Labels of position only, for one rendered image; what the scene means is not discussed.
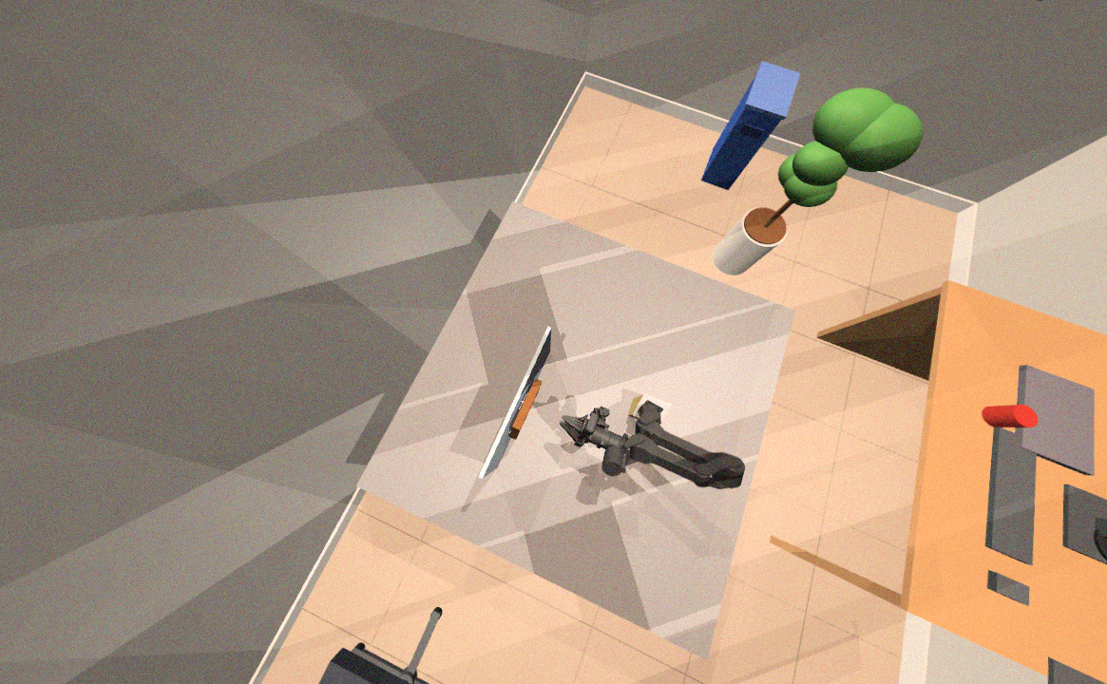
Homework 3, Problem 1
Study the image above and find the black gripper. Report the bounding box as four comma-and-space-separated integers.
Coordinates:
560, 411, 611, 448

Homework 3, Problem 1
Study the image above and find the brown rectangular picture frame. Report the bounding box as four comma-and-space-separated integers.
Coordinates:
509, 379, 544, 441

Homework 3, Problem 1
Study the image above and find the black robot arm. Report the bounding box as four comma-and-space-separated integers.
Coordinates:
601, 400, 745, 489

